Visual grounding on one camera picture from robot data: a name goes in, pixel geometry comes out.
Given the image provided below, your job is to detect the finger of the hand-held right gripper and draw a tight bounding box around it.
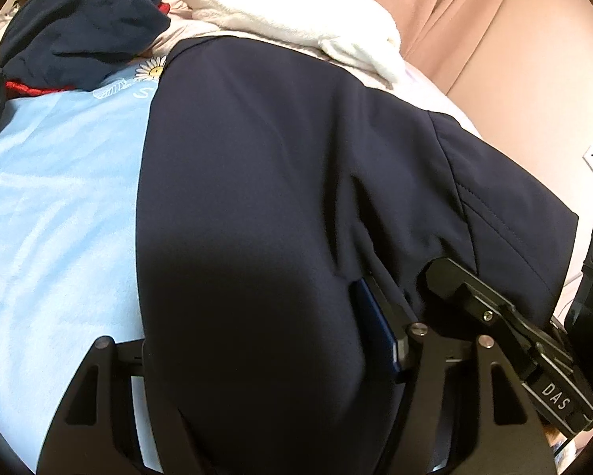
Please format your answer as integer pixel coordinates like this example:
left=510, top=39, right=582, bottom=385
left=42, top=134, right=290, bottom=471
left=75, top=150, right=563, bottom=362
left=420, top=256, right=545, bottom=358

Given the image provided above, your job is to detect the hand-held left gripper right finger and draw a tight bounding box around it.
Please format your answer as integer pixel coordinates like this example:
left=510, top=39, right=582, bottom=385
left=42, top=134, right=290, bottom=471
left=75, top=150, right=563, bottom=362
left=351, top=277, right=559, bottom=475

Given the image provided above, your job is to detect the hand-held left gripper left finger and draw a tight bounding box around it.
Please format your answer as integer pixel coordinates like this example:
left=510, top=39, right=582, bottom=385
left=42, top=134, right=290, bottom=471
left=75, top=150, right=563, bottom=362
left=36, top=336, right=198, bottom=475

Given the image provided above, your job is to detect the navy zip jacket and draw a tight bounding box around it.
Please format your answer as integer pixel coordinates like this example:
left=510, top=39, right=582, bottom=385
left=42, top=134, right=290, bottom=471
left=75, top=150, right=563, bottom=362
left=133, top=37, right=579, bottom=475

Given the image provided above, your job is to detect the light blue bed sheet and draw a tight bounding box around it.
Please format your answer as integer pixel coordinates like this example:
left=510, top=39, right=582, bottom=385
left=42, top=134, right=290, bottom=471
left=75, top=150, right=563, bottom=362
left=0, top=54, right=169, bottom=475

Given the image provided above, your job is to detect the pink curtain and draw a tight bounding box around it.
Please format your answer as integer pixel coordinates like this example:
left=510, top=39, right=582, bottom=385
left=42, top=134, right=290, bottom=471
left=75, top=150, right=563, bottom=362
left=351, top=0, right=593, bottom=102

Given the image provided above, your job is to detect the white fleece blanket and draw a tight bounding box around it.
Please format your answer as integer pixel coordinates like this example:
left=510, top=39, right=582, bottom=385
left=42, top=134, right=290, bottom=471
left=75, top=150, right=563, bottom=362
left=165, top=0, right=406, bottom=85

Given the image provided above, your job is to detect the navy and red garment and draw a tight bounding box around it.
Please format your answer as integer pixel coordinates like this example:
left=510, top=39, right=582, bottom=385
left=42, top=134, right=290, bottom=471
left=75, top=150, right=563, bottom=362
left=0, top=0, right=173, bottom=97

